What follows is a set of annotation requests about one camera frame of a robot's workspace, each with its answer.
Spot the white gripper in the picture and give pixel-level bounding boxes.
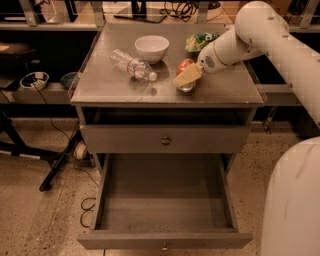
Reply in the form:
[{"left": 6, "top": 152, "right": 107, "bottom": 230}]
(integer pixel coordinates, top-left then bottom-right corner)
[{"left": 174, "top": 43, "right": 223, "bottom": 87}]

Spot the orange red soda can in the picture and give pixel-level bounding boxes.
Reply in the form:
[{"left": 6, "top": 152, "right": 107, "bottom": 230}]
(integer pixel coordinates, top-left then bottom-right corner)
[{"left": 176, "top": 59, "right": 196, "bottom": 92}]

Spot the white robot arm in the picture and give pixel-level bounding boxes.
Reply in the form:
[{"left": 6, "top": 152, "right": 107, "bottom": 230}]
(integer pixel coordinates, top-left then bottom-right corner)
[{"left": 174, "top": 1, "right": 320, "bottom": 256}]

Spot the grey drawer cabinet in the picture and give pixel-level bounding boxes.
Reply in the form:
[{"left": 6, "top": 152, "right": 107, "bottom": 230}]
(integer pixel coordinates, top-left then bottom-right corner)
[{"left": 68, "top": 22, "right": 268, "bottom": 250}]

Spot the closed grey top drawer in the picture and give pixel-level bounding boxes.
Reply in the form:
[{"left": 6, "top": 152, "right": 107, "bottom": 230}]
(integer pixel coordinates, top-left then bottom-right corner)
[{"left": 80, "top": 125, "right": 249, "bottom": 153}]

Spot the open grey middle drawer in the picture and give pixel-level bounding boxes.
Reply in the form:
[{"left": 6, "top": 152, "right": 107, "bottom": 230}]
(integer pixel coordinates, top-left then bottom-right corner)
[{"left": 78, "top": 154, "right": 253, "bottom": 250}]

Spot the green chip bag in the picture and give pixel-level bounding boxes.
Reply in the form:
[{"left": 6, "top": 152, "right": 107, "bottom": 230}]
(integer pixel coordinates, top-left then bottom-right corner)
[{"left": 185, "top": 32, "right": 218, "bottom": 53}]

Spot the white ceramic bowl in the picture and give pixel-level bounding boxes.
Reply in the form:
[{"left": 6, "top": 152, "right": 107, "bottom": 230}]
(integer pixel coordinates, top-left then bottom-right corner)
[{"left": 135, "top": 35, "right": 170, "bottom": 64}]

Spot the clear plastic water bottle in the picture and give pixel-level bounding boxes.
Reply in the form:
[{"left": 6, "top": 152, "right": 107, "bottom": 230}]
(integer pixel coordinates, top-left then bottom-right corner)
[{"left": 110, "top": 49, "right": 157, "bottom": 82}]

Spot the black monitor base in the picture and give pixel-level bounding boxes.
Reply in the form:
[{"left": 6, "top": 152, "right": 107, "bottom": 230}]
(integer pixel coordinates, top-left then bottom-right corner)
[{"left": 114, "top": 0, "right": 167, "bottom": 23}]

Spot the dark round dish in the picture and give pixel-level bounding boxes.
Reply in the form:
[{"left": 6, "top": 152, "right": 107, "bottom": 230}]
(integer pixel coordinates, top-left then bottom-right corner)
[{"left": 60, "top": 72, "right": 78, "bottom": 89}]

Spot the white bowl with items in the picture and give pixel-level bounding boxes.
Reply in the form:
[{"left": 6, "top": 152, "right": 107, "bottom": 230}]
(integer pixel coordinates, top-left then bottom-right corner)
[{"left": 20, "top": 71, "right": 49, "bottom": 90}]

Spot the black floor stand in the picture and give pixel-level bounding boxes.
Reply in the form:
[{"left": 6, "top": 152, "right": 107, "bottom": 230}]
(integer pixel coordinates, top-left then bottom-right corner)
[{"left": 0, "top": 111, "right": 82, "bottom": 192}]

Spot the black cable bundle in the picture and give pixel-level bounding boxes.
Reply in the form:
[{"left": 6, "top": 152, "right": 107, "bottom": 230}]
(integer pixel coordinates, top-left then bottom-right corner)
[{"left": 159, "top": 0, "right": 200, "bottom": 23}]

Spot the black floor cable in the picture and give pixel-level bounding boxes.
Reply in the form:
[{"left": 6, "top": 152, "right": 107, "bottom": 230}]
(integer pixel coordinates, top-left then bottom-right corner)
[{"left": 79, "top": 197, "right": 97, "bottom": 229}]

